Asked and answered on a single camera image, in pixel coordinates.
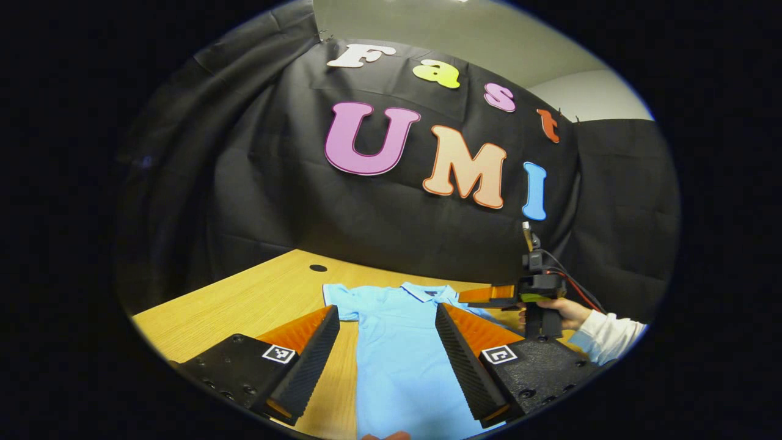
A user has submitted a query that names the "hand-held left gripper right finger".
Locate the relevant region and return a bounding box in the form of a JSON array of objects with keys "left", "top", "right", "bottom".
[{"left": 435, "top": 302, "right": 603, "bottom": 429}]

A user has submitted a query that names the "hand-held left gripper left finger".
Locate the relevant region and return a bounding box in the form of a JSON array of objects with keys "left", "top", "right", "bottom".
[{"left": 177, "top": 304, "right": 342, "bottom": 427}]

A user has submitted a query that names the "light blue T-shirt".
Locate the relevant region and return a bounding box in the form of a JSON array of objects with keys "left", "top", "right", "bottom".
[{"left": 322, "top": 282, "right": 526, "bottom": 440}]

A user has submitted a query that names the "red and black cable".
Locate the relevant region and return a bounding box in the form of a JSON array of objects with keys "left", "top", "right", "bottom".
[{"left": 541, "top": 249, "right": 607, "bottom": 315}]

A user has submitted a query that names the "black backdrop cloth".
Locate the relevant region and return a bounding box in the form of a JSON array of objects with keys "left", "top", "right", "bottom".
[{"left": 113, "top": 0, "right": 682, "bottom": 325}]

